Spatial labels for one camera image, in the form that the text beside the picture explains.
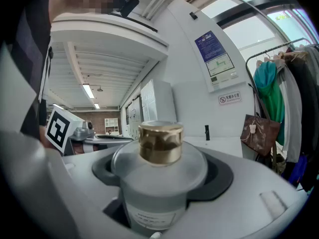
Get large window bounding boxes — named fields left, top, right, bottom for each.
left=199, top=0, right=319, bottom=59

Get tall white cabinet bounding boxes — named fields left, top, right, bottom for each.
left=140, top=79, right=177, bottom=124

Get white lockers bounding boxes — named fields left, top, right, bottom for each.
left=125, top=97, right=143, bottom=139

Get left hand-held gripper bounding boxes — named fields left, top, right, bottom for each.
left=45, top=106, right=137, bottom=156

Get blue white notice board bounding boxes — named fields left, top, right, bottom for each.
left=194, top=30, right=240, bottom=93

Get grey white garment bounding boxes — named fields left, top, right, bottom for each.
left=276, top=63, right=304, bottom=163

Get white sink basin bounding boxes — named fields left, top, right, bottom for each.
left=184, top=135, right=244, bottom=158

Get black head-mounted camera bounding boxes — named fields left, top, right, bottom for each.
left=119, top=0, right=140, bottom=18

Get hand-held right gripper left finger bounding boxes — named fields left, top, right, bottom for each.
left=0, top=130, right=140, bottom=239

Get black garment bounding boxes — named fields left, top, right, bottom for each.
left=286, top=56, right=319, bottom=192

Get teal garment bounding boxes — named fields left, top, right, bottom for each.
left=253, top=61, right=278, bottom=90

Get black metal clothes rack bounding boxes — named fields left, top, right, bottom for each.
left=245, top=37, right=319, bottom=134

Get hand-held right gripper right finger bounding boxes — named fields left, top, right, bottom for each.
left=161, top=143, right=310, bottom=239

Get brown leather bag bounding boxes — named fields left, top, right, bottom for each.
left=240, top=83, right=281, bottom=158

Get white open shelf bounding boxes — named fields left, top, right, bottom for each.
left=104, top=117, right=119, bottom=135

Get green garment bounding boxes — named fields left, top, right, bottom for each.
left=256, top=78, right=286, bottom=146

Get white no-smoking wall sign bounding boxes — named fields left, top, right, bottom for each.
left=218, top=91, right=242, bottom=106

